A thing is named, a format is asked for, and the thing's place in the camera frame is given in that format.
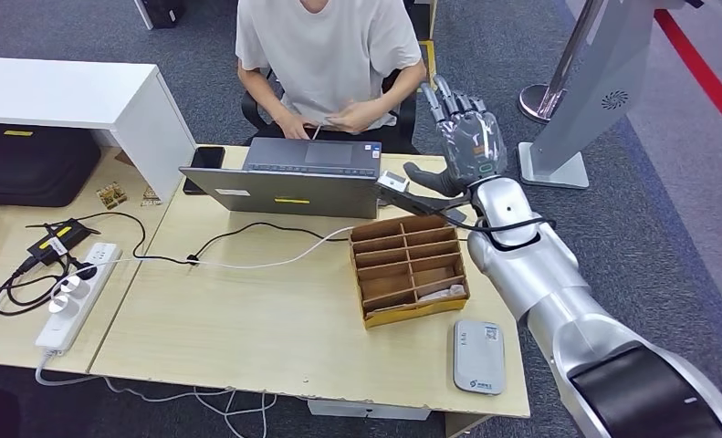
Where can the person's left forearm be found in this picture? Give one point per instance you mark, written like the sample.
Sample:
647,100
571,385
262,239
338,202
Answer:
400,90

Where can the grey kiosk stand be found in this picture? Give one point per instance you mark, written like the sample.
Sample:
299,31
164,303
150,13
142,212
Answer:
608,66

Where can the small patterned triangular card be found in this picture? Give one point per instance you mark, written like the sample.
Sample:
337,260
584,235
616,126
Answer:
150,198

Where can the white box under desk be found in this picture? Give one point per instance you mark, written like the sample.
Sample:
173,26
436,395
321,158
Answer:
366,411

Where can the chrome stanchion post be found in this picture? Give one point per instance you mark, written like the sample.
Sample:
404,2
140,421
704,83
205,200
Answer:
542,103

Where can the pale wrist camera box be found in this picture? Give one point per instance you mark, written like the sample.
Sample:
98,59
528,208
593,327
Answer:
393,181

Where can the black cabinet white frame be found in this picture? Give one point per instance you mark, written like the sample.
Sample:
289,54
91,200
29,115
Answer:
162,11

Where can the person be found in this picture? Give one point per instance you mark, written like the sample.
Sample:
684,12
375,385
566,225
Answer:
330,60

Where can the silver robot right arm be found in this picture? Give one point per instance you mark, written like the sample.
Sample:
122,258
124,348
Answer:
548,278

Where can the person's left hand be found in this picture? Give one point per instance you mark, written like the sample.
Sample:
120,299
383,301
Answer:
360,116

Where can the black plug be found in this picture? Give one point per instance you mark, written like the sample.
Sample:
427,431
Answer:
85,271

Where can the room key card pile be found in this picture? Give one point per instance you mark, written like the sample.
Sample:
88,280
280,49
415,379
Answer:
445,293

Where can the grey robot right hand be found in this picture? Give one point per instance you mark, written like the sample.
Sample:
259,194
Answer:
472,145

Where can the person's right hand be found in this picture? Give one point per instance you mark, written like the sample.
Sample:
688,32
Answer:
294,128

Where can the black adapter yellow label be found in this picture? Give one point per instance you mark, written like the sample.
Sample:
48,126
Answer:
60,240

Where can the grey laptop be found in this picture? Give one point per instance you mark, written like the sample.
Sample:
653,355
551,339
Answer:
288,193

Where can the wooden divided organizer box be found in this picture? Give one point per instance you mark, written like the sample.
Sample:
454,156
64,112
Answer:
397,272

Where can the black bag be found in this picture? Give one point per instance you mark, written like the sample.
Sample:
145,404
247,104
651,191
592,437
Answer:
34,166

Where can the black smartphone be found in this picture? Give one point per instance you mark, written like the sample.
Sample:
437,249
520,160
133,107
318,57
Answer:
208,157

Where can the person's right forearm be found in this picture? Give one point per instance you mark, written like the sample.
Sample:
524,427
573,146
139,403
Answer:
261,96

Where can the white round plug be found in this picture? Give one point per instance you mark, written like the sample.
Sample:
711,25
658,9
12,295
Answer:
74,287
61,305

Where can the patterned square card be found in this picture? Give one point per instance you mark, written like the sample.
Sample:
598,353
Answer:
111,195

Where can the white power strip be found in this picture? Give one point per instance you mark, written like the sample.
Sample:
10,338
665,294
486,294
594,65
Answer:
69,315

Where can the white desk shelf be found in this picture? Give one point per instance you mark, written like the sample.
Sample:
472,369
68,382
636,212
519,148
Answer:
64,90

